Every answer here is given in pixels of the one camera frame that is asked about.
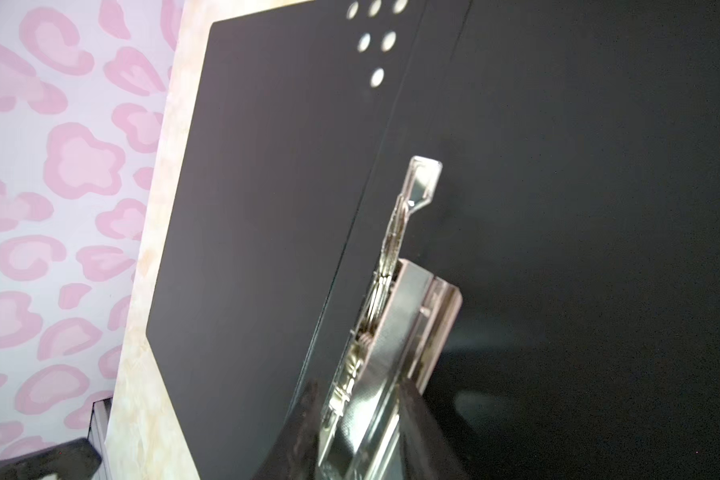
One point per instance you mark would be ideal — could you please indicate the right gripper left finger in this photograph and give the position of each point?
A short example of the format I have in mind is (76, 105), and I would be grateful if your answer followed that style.
(294, 455)

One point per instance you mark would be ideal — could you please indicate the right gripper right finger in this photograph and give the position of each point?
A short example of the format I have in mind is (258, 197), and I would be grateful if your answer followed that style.
(425, 453)

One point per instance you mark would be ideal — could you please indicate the black A4 clip folder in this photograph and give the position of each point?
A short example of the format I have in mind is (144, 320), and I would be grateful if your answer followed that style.
(578, 212)

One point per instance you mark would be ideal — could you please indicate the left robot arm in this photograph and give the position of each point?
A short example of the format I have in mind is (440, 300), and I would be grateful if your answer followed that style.
(76, 459)

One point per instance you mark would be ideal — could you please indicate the metal folder clip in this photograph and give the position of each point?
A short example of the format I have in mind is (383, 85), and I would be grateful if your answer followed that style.
(400, 333)

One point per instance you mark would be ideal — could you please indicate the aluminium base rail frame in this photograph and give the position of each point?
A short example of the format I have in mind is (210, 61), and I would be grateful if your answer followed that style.
(97, 435)

